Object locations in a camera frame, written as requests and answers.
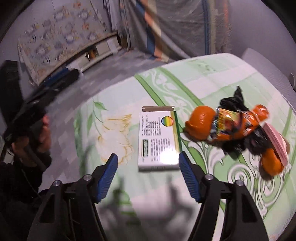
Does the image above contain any orange snack wrapper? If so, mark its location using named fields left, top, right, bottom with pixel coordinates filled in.
left=207, top=104, right=269, bottom=142

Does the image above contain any white medicine box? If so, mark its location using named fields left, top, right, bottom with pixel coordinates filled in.
left=138, top=106, right=182, bottom=171

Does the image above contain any left hand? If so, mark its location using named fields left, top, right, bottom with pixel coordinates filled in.
left=11, top=115, right=52, bottom=166

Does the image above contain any black plastic bag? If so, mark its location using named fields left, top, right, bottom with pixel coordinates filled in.
left=219, top=86, right=269, bottom=155

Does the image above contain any green floral table cloth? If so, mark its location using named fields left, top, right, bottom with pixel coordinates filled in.
left=41, top=51, right=295, bottom=240

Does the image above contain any pink paper box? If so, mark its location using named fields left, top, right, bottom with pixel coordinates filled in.
left=263, top=123, right=290, bottom=167

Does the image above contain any cartoon print cloth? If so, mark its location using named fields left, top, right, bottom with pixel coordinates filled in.
left=18, top=1, right=116, bottom=86

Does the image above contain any grey sofa bed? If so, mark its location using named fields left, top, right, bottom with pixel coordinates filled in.
left=241, top=48, right=296, bottom=109

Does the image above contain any striped grey hanging sheet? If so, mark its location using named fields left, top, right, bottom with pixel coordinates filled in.
left=103, top=0, right=231, bottom=62

